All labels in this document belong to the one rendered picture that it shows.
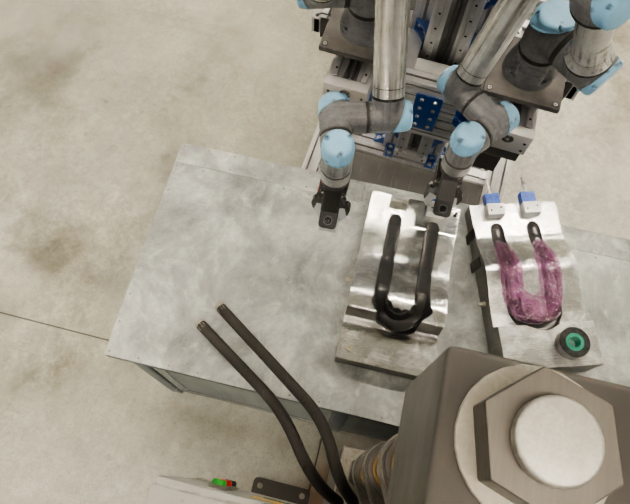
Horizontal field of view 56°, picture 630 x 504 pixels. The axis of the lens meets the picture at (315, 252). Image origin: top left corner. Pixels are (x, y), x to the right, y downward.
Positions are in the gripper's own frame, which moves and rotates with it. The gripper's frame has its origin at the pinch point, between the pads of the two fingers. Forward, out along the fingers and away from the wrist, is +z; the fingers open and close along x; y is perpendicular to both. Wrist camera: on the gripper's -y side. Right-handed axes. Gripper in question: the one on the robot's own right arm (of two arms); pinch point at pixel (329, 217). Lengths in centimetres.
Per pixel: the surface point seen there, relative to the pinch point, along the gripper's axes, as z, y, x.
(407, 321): 7.5, -21.9, -27.0
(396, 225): 6.8, 5.1, -18.9
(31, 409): 95, -66, 102
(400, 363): 8.9, -33.3, -27.4
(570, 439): -111, -62, -25
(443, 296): 2.8, -14.2, -34.7
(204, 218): 15.1, -2.6, 37.6
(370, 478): -34, -65, -21
